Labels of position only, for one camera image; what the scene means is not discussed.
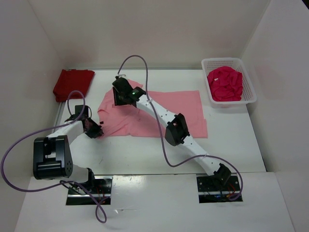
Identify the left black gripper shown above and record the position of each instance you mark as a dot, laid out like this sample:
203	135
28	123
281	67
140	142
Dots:
97	129

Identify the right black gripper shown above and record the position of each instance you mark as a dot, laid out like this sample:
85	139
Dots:
117	101

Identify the dark red t-shirt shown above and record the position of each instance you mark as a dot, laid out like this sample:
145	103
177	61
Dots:
70	80

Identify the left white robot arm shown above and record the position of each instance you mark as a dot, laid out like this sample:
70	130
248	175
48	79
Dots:
52	158

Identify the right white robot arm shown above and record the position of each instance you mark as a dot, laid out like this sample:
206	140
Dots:
174	130

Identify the magenta t-shirt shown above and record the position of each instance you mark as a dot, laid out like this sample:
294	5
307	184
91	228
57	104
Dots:
225	84

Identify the white plastic basket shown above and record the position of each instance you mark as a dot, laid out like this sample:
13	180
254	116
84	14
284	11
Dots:
248	94

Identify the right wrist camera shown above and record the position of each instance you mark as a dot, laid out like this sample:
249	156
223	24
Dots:
122	85

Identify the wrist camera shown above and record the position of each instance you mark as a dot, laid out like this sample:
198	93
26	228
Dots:
84	111
122	85

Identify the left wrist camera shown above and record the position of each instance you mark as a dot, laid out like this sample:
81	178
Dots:
84	111

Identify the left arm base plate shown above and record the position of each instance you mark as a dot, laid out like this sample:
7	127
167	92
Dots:
101	191

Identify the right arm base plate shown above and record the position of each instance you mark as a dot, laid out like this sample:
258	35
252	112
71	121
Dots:
209	193

